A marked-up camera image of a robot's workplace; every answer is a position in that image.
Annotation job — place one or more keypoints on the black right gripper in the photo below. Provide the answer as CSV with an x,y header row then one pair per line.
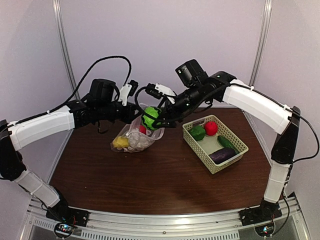
x,y
169,107

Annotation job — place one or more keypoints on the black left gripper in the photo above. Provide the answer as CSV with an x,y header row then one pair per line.
x,y
129,116

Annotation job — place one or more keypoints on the green toy cabbage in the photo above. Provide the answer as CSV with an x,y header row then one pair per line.
x,y
148,122

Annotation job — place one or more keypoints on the white toy cauliflower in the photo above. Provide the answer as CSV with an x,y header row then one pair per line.
x,y
137,141

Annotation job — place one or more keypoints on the clear zip top bag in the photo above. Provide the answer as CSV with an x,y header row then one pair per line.
x,y
134,126

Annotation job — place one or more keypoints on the yellow toy pepper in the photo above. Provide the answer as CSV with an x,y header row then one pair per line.
x,y
120,142

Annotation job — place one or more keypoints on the red toy tomato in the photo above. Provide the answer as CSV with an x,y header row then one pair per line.
x,y
143,129
211,128

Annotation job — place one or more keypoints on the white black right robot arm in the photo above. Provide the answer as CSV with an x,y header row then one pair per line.
x,y
226,88

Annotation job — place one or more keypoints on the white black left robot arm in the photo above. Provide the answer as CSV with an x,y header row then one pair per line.
x,y
16,135

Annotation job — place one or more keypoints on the green toy pepper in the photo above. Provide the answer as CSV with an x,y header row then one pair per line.
x,y
197,132

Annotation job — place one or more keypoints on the pale green perforated basket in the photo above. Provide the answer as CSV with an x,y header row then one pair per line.
x,y
210,144

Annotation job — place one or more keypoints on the dark green toy cucumber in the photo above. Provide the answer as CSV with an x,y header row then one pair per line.
x,y
224,142

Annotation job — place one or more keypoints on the purple toy eggplant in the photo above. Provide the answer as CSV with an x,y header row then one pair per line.
x,y
222,155

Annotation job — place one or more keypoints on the left circuit board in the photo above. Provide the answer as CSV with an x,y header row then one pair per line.
x,y
63,230

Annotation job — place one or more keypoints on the circuit board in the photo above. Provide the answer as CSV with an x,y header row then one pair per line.
x,y
63,230
265,230

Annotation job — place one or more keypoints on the right circuit board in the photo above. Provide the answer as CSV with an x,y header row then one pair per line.
x,y
265,230

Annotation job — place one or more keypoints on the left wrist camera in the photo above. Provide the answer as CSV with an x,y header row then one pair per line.
x,y
128,90

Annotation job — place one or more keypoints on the aluminium left corner post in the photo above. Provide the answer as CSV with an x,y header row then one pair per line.
x,y
63,43

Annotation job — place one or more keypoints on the aluminium corner post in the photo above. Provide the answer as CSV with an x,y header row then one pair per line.
x,y
63,43
264,31

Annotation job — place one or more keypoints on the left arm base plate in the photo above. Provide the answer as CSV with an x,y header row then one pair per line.
x,y
69,215

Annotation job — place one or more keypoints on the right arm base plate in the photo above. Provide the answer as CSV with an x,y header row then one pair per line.
x,y
258,214

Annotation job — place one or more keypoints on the aluminium right corner post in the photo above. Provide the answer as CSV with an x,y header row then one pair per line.
x,y
264,31

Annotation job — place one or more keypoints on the aluminium front rail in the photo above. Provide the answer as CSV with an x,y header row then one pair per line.
x,y
220,225

